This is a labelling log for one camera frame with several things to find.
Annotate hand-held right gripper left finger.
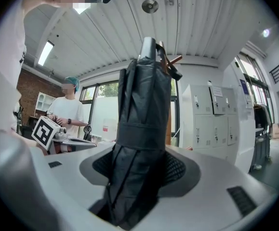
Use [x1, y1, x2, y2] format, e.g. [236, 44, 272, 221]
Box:
[32, 141, 121, 231]

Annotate round ceiling fixture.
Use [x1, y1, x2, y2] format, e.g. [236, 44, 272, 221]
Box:
[141, 0, 159, 14]

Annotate white pillar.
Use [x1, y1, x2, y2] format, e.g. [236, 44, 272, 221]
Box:
[222, 63, 255, 173]

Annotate wooden coat rack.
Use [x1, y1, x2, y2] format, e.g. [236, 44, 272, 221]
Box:
[157, 41, 184, 146]

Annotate cardboard box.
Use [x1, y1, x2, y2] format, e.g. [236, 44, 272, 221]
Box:
[271, 123, 279, 140]

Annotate white cupboard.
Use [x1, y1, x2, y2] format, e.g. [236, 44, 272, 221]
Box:
[35, 92, 56, 113]

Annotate clothes rack with dark garments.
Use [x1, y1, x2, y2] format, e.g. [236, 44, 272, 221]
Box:
[253, 103, 274, 165]

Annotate grey metal lockers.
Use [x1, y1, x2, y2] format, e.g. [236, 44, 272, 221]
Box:
[182, 84, 241, 151]

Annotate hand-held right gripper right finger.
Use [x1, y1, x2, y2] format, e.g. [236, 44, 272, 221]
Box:
[134, 144, 279, 231]

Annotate black framed window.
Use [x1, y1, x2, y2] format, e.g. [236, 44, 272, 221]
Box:
[79, 79, 181, 145]

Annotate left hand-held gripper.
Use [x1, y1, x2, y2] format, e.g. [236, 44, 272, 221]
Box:
[31, 115, 98, 154]

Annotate black umbrella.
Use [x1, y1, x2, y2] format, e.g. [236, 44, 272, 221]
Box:
[88, 36, 184, 231]

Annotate long ceiling light panel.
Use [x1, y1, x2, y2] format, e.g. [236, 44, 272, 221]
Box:
[37, 40, 54, 66]

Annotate person's white shirt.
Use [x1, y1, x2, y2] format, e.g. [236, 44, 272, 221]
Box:
[0, 0, 27, 132]

